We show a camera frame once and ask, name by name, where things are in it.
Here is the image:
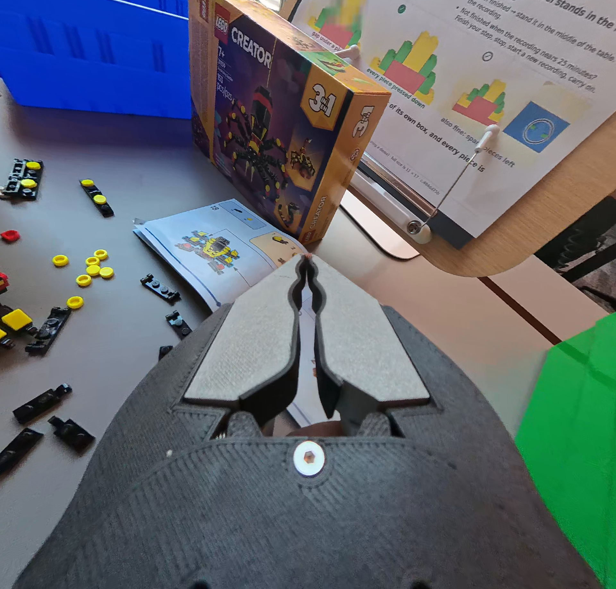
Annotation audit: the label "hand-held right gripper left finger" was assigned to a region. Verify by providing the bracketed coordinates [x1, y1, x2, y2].
[184, 254, 309, 427]

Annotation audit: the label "open lego instruction booklet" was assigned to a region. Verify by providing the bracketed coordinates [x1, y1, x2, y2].
[133, 199, 318, 428]

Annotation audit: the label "large blue plastic bin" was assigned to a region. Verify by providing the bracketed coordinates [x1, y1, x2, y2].
[0, 0, 193, 120]

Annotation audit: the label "narrow black plate yellow studs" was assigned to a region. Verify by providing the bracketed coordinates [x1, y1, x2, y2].
[79, 179, 115, 218]

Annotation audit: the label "lego set cardboard box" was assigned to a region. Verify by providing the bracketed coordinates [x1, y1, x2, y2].
[187, 0, 391, 245]

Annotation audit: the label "white stand base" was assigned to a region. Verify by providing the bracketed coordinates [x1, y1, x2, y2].
[339, 189, 420, 261]

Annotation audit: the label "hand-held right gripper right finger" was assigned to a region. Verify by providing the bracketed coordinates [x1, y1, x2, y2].
[307, 256, 430, 426]

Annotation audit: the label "printed instruction sheet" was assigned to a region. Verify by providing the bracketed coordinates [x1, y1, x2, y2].
[289, 0, 616, 239]

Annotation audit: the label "scattered black lego plates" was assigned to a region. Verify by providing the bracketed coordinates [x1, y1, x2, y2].
[0, 273, 194, 474]

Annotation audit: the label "cluster of yellow round studs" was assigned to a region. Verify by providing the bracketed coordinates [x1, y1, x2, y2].
[52, 248, 115, 310]

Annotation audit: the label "green plastic bin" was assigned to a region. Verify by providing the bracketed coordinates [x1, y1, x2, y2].
[515, 312, 616, 589]

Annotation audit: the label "wide black plate yellow studs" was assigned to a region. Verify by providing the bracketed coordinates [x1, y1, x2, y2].
[0, 158, 45, 202]

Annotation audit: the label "yellow red black lego assembly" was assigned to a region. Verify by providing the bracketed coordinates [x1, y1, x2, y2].
[0, 271, 35, 351]

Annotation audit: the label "wooden document stand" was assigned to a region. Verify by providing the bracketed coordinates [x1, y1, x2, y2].
[279, 0, 616, 278]

